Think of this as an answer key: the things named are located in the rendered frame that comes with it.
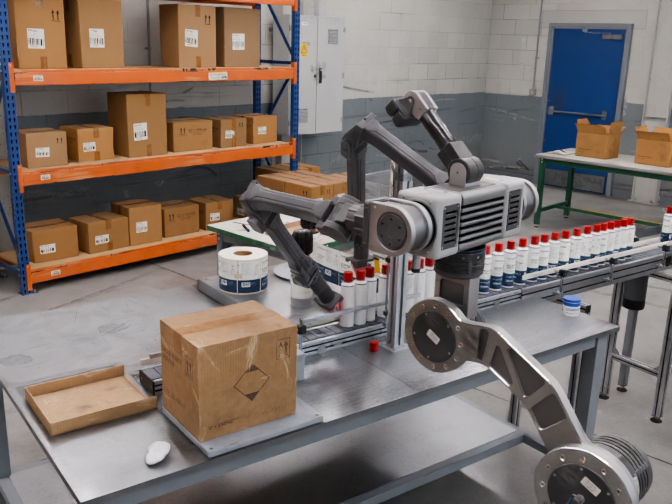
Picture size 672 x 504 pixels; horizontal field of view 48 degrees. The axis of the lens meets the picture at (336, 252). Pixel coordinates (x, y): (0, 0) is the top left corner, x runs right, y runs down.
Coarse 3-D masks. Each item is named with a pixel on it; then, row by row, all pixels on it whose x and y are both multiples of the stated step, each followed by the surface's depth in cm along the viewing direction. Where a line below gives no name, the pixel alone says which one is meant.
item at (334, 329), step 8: (504, 288) 319; (512, 288) 319; (480, 296) 308; (488, 296) 308; (376, 320) 278; (320, 328) 269; (328, 328) 269; (336, 328) 269; (344, 328) 270; (352, 328) 270; (360, 328) 271; (304, 336) 261; (312, 336) 261; (320, 336) 262; (328, 336) 263; (152, 368) 233; (160, 368) 233; (152, 376) 227; (160, 376) 228
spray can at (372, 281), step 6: (366, 270) 272; (372, 270) 271; (366, 276) 272; (372, 276) 272; (372, 282) 272; (372, 288) 272; (372, 294) 273; (372, 300) 274; (366, 312) 275; (372, 312) 275; (366, 318) 275; (372, 318) 276
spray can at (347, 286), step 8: (344, 272) 266; (352, 272) 266; (344, 280) 266; (352, 280) 267; (344, 288) 266; (352, 288) 266; (344, 296) 266; (352, 296) 267; (344, 304) 267; (352, 304) 268; (352, 312) 269; (344, 320) 269; (352, 320) 270
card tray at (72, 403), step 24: (48, 384) 224; (72, 384) 229; (96, 384) 231; (120, 384) 232; (48, 408) 216; (72, 408) 216; (96, 408) 217; (120, 408) 212; (144, 408) 216; (48, 432) 204
